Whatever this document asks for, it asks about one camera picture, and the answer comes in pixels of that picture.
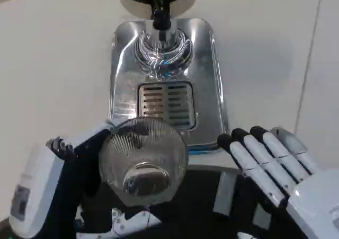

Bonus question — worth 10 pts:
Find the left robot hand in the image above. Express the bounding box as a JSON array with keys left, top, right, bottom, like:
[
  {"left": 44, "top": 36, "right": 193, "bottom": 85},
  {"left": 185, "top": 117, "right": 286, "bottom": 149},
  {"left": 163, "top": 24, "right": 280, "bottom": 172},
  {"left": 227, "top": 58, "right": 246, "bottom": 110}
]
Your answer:
[{"left": 8, "top": 119, "right": 161, "bottom": 239}]

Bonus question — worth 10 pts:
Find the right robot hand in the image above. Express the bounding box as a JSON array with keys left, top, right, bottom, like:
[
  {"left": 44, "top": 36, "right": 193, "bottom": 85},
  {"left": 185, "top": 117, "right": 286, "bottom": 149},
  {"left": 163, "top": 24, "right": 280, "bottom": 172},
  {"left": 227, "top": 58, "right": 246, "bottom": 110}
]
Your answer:
[{"left": 217, "top": 126, "right": 339, "bottom": 239}]

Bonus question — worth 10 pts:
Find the clear ribbed glass cup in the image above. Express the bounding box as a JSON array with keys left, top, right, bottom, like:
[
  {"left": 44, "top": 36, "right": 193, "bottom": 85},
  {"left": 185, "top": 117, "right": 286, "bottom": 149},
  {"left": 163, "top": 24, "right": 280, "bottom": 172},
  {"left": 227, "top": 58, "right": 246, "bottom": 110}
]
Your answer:
[{"left": 98, "top": 117, "right": 189, "bottom": 206}]

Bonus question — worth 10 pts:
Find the steel drip tray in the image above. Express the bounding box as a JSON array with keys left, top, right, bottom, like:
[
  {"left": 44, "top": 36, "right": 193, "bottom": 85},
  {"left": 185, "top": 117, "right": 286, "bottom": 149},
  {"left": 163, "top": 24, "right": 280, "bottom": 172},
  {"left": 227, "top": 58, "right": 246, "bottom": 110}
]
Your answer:
[{"left": 108, "top": 17, "right": 240, "bottom": 171}]

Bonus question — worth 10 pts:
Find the slotted steel drain grid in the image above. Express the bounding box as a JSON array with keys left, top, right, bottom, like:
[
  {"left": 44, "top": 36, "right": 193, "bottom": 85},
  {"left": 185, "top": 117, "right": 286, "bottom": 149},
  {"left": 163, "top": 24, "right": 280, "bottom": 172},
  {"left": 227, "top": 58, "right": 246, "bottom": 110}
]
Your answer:
[{"left": 137, "top": 82, "right": 198, "bottom": 130}]

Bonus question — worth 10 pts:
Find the black dispenser tap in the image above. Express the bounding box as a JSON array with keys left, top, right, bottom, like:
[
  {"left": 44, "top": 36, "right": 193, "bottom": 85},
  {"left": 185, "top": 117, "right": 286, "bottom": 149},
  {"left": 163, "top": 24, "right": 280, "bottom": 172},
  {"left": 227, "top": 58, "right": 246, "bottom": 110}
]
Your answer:
[{"left": 151, "top": 0, "right": 179, "bottom": 50}]

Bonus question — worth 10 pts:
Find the black steel-rimmed drink dispenser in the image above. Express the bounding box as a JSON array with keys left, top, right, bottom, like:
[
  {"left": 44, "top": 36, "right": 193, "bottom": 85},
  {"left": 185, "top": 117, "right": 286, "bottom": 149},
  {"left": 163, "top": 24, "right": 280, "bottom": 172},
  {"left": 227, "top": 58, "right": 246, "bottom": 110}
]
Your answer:
[{"left": 116, "top": 0, "right": 198, "bottom": 20}]

